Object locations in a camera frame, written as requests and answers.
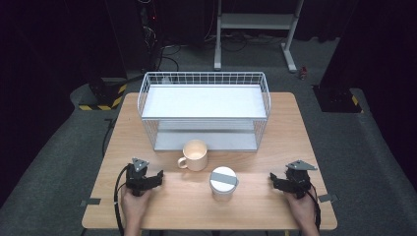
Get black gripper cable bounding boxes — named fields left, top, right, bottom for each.
left=113, top=164, right=132, bottom=236
left=307, top=182, right=323, bottom=231

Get black stand base striped edge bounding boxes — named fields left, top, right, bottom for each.
left=312, top=85, right=365, bottom=114
left=78, top=77, right=129, bottom=112

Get black cable beside table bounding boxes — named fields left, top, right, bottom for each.
left=101, top=117, right=116, bottom=159

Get dark equipment rack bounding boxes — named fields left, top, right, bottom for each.
left=135, top=0, right=166, bottom=73

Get white metal stand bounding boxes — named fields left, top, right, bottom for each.
left=213, top=0, right=305, bottom=74

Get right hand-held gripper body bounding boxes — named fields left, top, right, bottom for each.
left=284, top=159, right=319, bottom=200

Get cream ceramic mug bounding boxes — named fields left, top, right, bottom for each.
left=177, top=139, right=209, bottom=172

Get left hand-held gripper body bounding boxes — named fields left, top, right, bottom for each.
left=125, top=157, right=155, bottom=198

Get lidded plastic cup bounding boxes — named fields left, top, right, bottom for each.
left=208, top=165, right=240, bottom=202

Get grey tape strip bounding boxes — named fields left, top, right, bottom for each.
left=80, top=198, right=102, bottom=207
left=317, top=193, right=339, bottom=204

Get person's right hand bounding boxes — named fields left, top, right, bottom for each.
left=283, top=190, right=318, bottom=228

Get black floor cables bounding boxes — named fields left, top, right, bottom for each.
left=156, top=41, right=182, bottom=73

